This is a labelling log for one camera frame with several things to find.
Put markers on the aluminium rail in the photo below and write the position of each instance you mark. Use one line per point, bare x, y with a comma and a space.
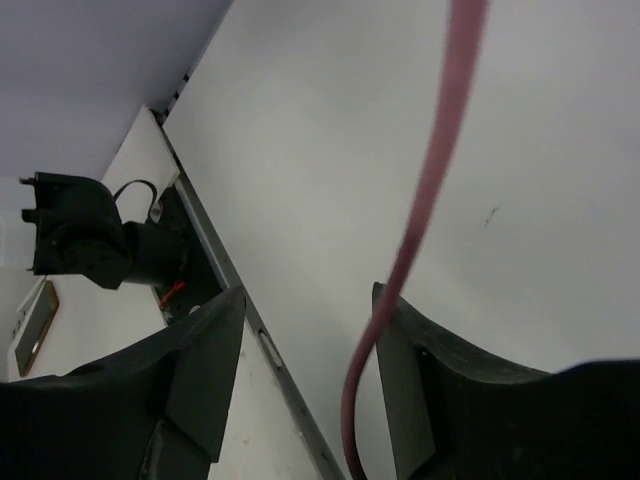
272, 434

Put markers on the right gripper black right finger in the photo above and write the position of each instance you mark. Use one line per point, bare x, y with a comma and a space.
456, 411

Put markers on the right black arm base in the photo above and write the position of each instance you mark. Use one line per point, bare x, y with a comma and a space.
80, 231

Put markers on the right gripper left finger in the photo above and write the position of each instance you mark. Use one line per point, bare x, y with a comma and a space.
154, 410

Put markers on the framed dark panel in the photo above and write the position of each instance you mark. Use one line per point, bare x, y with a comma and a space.
35, 326

